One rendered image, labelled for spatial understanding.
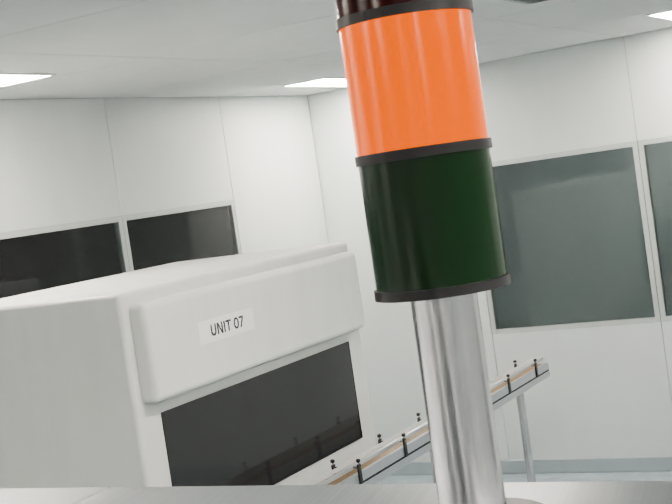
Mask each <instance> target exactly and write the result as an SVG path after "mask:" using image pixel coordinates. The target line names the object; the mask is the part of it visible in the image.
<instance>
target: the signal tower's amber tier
mask: <svg viewBox="0 0 672 504"><path fill-rule="evenodd" d="M339 36H340V43H341V50H342V57H343V64H344V71H345V78H346V84H347V91H348V98H349V105H350V112H351V119H352V126H353V133H354V140H355V147H356V154H357V157H359V156H364V155H370V154H376V153H382V152H388V151H394V150H401V149H407V148H414V147H421V146H428V145H434V144H441V143H449V142H456V141H463V140H471V139H479V138H489V137H488V130H487V123H486V116H485V108H484V101H483V94H482V87H481V79H480V72H479V65H478V58H477V50H476V43H475V36H474V29H473V22H472V14H471V10H468V9H457V8H454V9H436V10H426V11H418V12H411V13H404V14H398V15H392V16H386V17H381V18H376V19H372V20H368V21H364V22H360V23H356V24H353V25H350V26H347V27H345V28H342V29H341V30H339Z"/></svg>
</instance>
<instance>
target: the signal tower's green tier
mask: <svg viewBox="0 0 672 504"><path fill-rule="evenodd" d="M358 168H359V175H360V182H361V189H362V196H363V203H364V210H365V217H366V224H367V230H368V237H369V244H370V251H371V258H372V265H373V272H374V279H375V286H376V291H377V292H382V293H394V292H409V291H420V290H429V289H437V288H444V287H451V286H457V285H463V284H469V283H475V282H480V281H485V280H489V279H493V278H497V277H500V276H503V275H506V274H507V268H506V260H505V253H504V246H503V239H502V231H501V224H500V217H499V210H498V202H497V195H496V188H495V181H494V174H493V166H492V159H491V152H490V148H482V149H474V150H466V151H459V152H452V153H445V154H438V155H431V156H424V157H417V158H411V159H404V160H397V161H391V162H384V163H378V164H372V165H366V166H360V167H358Z"/></svg>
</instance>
